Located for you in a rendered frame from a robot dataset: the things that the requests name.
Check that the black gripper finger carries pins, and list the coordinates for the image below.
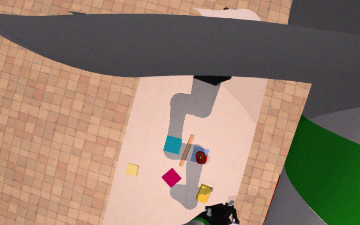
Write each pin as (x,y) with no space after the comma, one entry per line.
(231,210)
(219,207)

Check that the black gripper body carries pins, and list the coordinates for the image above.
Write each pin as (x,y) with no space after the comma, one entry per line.
(225,220)

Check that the dark red cup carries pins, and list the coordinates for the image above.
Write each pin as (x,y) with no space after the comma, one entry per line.
(203,159)

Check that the yellow square pad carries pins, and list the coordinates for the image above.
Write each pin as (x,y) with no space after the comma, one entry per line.
(132,169)

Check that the yellow sponge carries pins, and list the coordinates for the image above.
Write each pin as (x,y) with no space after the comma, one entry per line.
(203,193)

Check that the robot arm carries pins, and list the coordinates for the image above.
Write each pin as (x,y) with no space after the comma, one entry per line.
(320,180)

